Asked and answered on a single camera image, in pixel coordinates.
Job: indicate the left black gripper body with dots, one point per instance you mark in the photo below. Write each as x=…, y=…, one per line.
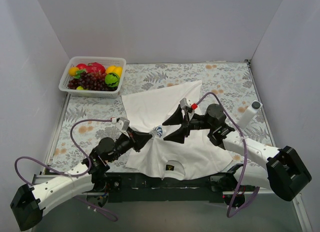
x=131, y=139

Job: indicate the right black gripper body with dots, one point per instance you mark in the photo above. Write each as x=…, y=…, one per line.
x=186, y=123

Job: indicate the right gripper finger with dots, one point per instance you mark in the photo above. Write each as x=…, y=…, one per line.
x=177, y=136
x=176, y=118

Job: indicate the white t-shirt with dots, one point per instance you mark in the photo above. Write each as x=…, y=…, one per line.
x=171, y=153

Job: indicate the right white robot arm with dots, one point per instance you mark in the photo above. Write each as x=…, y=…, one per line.
x=282, y=170

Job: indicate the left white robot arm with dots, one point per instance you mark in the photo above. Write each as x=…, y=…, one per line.
x=32, y=202

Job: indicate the floral table mat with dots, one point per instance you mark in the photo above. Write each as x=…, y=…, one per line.
x=85, y=119

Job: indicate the green toy watermelon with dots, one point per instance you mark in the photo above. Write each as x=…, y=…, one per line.
x=112, y=80

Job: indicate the white cylindrical bottle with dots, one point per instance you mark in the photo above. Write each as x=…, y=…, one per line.
x=249, y=113

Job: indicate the purple toy grapes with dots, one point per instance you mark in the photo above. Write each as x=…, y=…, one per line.
x=89, y=81

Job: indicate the yellow toy bell pepper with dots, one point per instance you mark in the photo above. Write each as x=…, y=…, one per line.
x=114, y=69

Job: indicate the white plastic basket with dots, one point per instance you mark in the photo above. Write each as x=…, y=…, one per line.
x=106, y=62

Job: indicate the pink dragon fruit toy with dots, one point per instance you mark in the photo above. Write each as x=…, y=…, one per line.
x=95, y=68

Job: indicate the red toy apple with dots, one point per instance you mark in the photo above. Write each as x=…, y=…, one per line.
x=81, y=66

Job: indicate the orange toy fruit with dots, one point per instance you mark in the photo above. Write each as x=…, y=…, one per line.
x=73, y=71

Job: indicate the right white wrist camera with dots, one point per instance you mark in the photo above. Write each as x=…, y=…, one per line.
x=187, y=104

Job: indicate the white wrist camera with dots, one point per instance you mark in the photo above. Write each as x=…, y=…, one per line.
x=121, y=123
x=187, y=104

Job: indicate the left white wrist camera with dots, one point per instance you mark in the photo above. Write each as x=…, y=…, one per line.
x=121, y=123

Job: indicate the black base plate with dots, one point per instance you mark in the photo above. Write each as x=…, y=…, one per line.
x=100, y=198

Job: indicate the aluminium frame rail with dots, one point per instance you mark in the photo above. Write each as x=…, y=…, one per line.
x=285, y=188

